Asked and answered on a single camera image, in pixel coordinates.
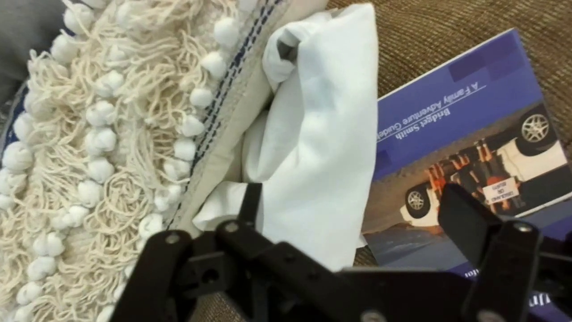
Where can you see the cream tasselled cushion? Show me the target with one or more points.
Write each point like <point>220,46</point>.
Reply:
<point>120,152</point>

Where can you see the white towel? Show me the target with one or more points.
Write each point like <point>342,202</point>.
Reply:
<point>317,147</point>

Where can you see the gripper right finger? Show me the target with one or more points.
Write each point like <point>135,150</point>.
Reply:
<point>496,241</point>

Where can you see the blue book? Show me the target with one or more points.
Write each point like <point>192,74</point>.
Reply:
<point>464,152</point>

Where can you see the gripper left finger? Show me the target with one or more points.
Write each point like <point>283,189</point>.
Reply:
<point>250,255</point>

